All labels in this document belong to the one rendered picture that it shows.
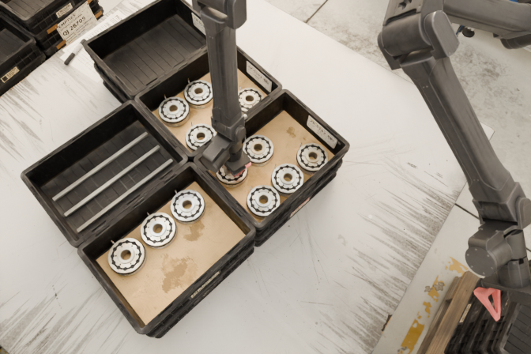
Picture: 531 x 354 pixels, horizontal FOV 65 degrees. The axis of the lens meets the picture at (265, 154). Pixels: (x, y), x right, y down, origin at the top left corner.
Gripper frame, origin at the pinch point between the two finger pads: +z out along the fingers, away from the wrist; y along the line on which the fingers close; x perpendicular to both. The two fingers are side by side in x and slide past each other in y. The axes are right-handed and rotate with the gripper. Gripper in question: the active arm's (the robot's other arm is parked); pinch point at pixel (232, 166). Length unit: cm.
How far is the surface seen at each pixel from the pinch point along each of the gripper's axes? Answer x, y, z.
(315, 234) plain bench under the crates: 11.7, 30.4, 16.6
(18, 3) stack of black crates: -22, -153, 40
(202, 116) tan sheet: 4.1, -23.2, 4.3
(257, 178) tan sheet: 4.7, 6.8, 4.0
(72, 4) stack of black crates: -1, -134, 37
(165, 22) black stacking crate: 17, -68, 5
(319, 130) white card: 29.7, 7.5, -2.2
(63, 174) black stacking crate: -43, -32, 5
